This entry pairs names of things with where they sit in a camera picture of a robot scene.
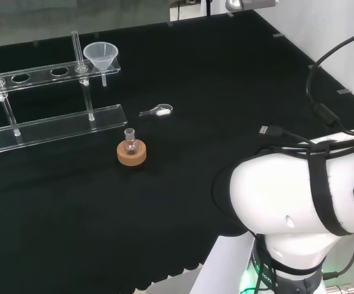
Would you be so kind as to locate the small glass weighing funnel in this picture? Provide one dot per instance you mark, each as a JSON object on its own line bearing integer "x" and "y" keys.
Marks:
{"x": 163, "y": 112}

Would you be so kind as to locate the black bench cloth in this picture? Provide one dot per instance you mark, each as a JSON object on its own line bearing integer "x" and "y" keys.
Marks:
{"x": 195, "y": 92}

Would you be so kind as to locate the translucent plastic funnel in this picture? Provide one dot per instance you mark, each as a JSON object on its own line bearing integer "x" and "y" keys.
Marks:
{"x": 100, "y": 58}

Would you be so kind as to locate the grey tape strip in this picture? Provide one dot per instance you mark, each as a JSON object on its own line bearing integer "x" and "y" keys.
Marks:
{"x": 278, "y": 35}
{"x": 343, "y": 91}

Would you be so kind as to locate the clear acrylic funnel stand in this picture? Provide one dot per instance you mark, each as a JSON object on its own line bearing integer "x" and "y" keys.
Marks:
{"x": 57, "y": 128}

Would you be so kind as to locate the black tripod pole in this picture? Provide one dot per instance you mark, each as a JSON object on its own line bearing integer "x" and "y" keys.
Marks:
{"x": 208, "y": 6}

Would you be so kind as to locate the grey metal fixture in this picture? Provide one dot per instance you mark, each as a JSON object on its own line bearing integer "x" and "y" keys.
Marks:
{"x": 235, "y": 3}

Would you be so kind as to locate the small round-bottom glass flask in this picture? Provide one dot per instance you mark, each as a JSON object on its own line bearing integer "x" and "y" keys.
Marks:
{"x": 131, "y": 147}

